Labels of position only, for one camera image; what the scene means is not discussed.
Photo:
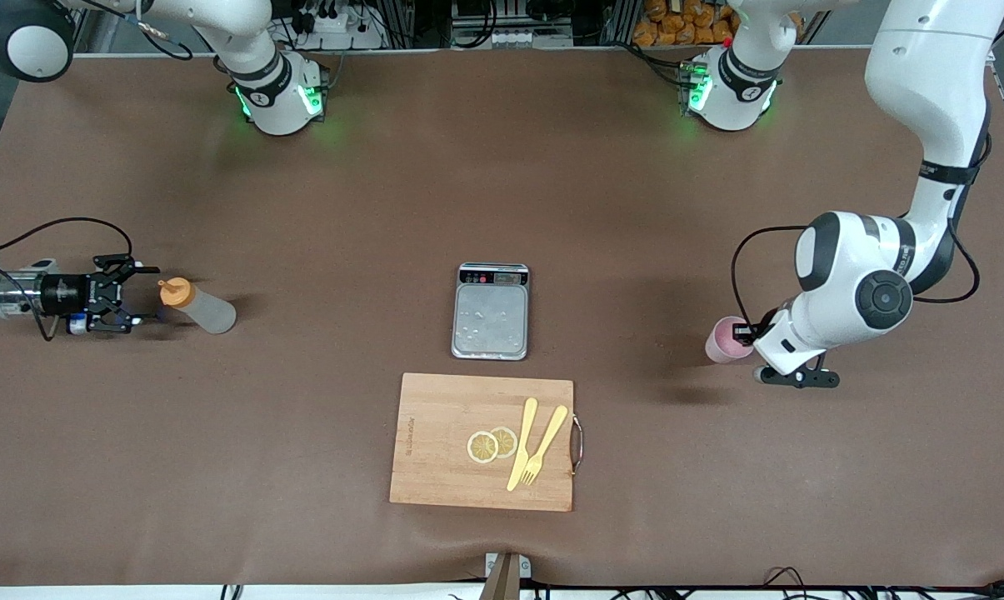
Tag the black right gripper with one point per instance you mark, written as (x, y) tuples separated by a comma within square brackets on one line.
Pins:
[(62, 292)]

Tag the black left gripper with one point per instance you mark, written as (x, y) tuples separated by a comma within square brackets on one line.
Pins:
[(746, 333)]

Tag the pink plastic cup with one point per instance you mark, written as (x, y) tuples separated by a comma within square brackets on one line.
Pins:
[(720, 343)]

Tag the clear orange-capped sauce bottle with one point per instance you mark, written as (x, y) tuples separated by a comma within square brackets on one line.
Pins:
[(206, 311)]

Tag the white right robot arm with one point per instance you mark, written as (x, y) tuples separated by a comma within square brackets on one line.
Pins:
[(260, 75)]

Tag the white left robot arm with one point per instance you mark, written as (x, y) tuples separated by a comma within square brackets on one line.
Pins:
[(926, 83)]

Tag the yellow plastic fork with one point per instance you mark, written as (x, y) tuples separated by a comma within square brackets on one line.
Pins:
[(547, 442)]

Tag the yellow plastic knife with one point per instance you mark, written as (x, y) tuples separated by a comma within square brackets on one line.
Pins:
[(523, 442)]

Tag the brown table mat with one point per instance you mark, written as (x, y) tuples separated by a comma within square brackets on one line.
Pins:
[(302, 467)]

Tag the grey digital kitchen scale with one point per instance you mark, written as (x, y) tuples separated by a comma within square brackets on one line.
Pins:
[(491, 321)]

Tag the lemon slice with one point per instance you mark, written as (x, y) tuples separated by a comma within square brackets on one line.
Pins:
[(482, 447), (506, 440)]

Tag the orange snack packets pile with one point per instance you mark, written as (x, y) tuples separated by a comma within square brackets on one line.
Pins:
[(685, 21)]

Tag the wooden cutting board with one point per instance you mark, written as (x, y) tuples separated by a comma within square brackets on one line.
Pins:
[(443, 442)]

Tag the white power strip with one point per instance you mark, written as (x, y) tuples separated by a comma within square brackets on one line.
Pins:
[(335, 23)]

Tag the white terminal block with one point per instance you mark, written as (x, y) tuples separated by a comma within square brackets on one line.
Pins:
[(531, 38)]

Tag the metal table edge bracket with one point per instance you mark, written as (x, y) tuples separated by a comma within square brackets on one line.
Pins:
[(507, 571)]

